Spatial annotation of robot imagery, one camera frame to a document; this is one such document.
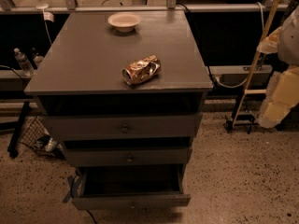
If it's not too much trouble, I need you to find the black wire mesh basket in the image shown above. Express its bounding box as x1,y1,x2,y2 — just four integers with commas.
20,117,64,159

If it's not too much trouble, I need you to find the grey wooden drawer cabinet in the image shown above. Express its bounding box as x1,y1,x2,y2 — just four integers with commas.
23,10,215,170

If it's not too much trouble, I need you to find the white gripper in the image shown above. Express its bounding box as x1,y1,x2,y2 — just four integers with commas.
258,66,299,129

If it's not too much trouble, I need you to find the grey drawer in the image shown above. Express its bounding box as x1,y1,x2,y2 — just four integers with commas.
64,147,192,167
41,113,202,141
73,164,191,210

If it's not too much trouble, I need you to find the clear plastic water bottle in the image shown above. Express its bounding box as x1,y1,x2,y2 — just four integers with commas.
14,48,34,77

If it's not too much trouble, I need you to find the grey top drawer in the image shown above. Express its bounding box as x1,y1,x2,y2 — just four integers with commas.
41,113,202,141

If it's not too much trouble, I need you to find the black cable behind cabinet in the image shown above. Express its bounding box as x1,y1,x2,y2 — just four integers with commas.
176,2,219,89

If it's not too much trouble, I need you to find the black floor cable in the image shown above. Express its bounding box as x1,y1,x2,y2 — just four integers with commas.
70,175,99,224

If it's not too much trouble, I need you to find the white paper bowl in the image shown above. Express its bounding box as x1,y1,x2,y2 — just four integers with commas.
108,12,141,33

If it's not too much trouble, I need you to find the blue tape cross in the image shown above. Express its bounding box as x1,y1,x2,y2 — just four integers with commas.
63,175,81,203

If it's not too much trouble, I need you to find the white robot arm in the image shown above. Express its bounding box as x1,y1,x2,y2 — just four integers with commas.
257,7,299,128

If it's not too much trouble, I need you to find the crushed golden soda can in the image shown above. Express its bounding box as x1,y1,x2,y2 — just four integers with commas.
122,55,162,85

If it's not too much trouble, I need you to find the grey bottom drawer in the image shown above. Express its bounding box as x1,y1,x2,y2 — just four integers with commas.
73,164,191,210

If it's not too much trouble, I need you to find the white cable on rail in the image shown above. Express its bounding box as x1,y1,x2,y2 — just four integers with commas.
214,1,265,90

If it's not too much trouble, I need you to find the black metal stand leg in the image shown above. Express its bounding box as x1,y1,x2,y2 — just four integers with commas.
7,101,31,158

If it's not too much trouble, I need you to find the grey middle drawer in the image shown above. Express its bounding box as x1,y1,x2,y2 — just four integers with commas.
64,147,192,167

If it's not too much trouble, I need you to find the yellow wooden ladder frame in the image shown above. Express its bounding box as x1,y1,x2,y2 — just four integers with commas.
226,0,280,130

